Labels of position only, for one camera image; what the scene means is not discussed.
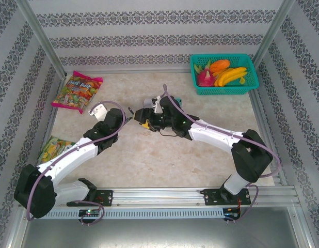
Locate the clear acrylic card stand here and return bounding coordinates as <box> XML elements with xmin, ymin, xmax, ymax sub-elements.
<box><xmin>142</xmin><ymin>97</ymin><xmax>183</xmax><ymax>109</ymax></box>

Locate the pink candy bag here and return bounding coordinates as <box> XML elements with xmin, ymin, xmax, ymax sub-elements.
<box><xmin>51</xmin><ymin>70</ymin><xmax>104</xmax><ymax>115</ymax></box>

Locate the pink dragon fruit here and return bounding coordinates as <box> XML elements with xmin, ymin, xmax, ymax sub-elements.
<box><xmin>196</xmin><ymin>67</ymin><xmax>215</xmax><ymax>87</ymax></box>

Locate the teal plastic basket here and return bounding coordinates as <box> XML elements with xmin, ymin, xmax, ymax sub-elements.
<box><xmin>189</xmin><ymin>53</ymin><xmax>260</xmax><ymax>96</ymax></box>

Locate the green candy bag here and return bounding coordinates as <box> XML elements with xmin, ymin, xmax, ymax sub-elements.
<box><xmin>37</xmin><ymin>135</ymin><xmax>76</xmax><ymax>164</ymax></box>

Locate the orange mango fruit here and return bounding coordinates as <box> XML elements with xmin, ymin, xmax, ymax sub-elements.
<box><xmin>209</xmin><ymin>59</ymin><xmax>231</xmax><ymax>73</ymax></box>

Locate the yellow banana bunch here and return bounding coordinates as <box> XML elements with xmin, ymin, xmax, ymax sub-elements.
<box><xmin>213</xmin><ymin>66</ymin><xmax>248</xmax><ymax>87</ymax></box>

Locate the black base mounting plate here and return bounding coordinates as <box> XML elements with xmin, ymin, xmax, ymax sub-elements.
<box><xmin>66</xmin><ymin>190</ymin><xmax>114</xmax><ymax>207</ymax></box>
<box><xmin>202</xmin><ymin>188</ymin><xmax>252</xmax><ymax>207</ymax></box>

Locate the thin black cable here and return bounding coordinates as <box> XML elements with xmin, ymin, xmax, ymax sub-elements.
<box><xmin>158</xmin><ymin>130</ymin><xmax>178</xmax><ymax>138</ymax></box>

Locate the aluminium frame rail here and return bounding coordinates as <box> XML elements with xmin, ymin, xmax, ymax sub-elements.
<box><xmin>29</xmin><ymin>74</ymin><xmax>68</xmax><ymax>189</ymax></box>
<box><xmin>248</xmin><ymin>89</ymin><xmax>289</xmax><ymax>187</ymax></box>

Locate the wide aluminium mounting rail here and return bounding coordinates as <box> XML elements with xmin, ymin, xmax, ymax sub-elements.
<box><xmin>19</xmin><ymin>186</ymin><xmax>301</xmax><ymax>208</ymax></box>

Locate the slotted grey cable duct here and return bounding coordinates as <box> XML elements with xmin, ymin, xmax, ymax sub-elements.
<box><xmin>28</xmin><ymin>208</ymin><xmax>225</xmax><ymax>220</ymax></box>

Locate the aluminium frame post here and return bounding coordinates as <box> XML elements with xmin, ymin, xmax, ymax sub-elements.
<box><xmin>14</xmin><ymin>0</ymin><xmax>68</xmax><ymax>78</ymax></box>
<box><xmin>251</xmin><ymin>0</ymin><xmax>296</xmax><ymax>68</ymax></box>

